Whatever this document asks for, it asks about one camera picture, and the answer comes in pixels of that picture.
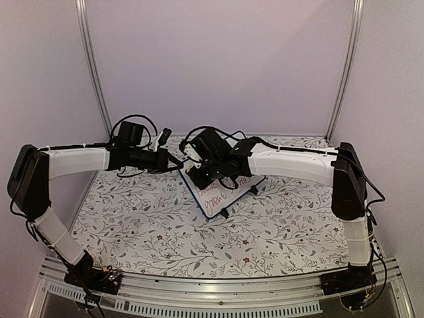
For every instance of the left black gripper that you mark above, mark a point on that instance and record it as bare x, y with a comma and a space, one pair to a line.
162, 161

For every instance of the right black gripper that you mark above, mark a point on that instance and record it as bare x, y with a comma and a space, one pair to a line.
200, 182

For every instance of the small blue-framed whiteboard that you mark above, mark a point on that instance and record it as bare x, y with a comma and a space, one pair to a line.
215, 198

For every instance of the yellow black eraser sponge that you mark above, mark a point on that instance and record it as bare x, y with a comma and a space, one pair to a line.
189, 168

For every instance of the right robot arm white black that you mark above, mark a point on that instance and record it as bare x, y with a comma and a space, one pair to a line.
339, 168

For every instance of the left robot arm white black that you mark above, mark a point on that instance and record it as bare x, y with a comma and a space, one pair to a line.
40, 175

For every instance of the floral patterned table mat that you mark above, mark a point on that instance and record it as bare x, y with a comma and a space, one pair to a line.
302, 219

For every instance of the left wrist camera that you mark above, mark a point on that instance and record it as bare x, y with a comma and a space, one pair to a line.
161, 139

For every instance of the wire whiteboard stand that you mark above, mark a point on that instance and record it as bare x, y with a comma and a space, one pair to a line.
240, 200

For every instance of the front aluminium rail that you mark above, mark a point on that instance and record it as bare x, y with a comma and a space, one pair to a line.
141, 295

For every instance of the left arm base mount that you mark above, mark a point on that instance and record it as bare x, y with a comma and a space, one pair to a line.
106, 280

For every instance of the left aluminium frame post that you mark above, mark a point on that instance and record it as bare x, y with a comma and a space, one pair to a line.
83, 21

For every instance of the aluminium frame post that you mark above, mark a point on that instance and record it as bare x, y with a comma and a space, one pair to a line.
83, 21
353, 38

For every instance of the right aluminium frame post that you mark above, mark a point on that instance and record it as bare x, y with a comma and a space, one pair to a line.
353, 38

